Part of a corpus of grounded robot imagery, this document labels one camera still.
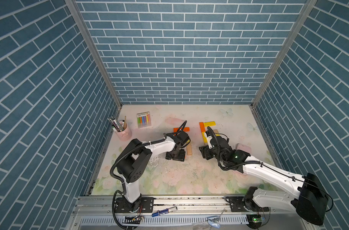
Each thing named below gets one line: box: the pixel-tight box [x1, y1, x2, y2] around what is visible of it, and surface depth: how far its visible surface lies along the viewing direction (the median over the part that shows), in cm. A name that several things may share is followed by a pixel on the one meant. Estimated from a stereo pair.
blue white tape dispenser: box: [206, 215, 221, 230], surface depth 70 cm
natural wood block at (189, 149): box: [186, 143, 193, 156], surface depth 95 cm
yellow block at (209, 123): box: [203, 121, 217, 127], surface depth 110 cm
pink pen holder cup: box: [112, 120, 132, 142], surface depth 96 cm
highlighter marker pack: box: [136, 111, 152, 129], surface depth 110 cm
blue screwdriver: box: [151, 206, 177, 218], surface depth 72 cm
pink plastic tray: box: [236, 143, 252, 154], surface depth 96 cm
